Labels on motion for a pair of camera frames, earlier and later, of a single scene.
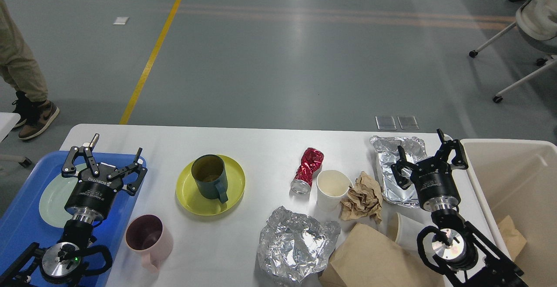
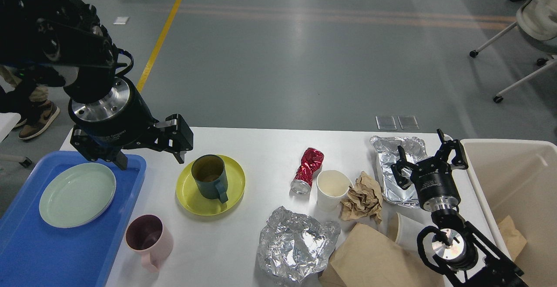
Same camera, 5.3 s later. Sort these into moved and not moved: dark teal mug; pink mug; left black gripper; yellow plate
Moved: left black gripper
Not moved: dark teal mug; yellow plate; pink mug
